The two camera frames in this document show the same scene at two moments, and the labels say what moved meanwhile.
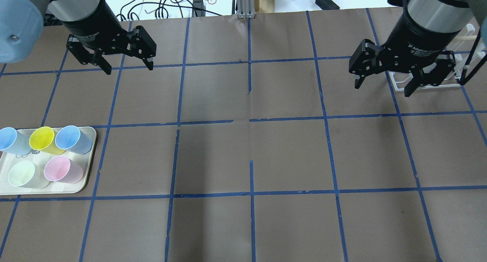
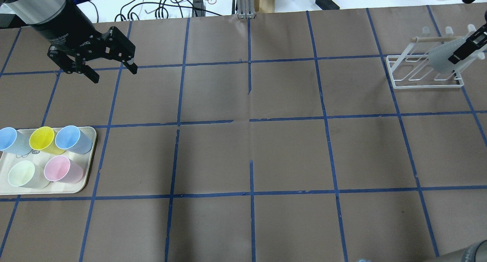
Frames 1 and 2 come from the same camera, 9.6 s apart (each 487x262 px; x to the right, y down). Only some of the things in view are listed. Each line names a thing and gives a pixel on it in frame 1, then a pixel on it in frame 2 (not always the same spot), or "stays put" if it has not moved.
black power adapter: (324, 2) stays put
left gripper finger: (144, 47) to (117, 46)
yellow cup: (43, 138) stays put
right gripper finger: (366, 60) to (477, 40)
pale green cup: (24, 174) stays put
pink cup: (59, 168) stays put
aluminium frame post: (245, 3) stays put
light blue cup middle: (70, 138) stays put
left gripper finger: (83, 55) to (72, 66)
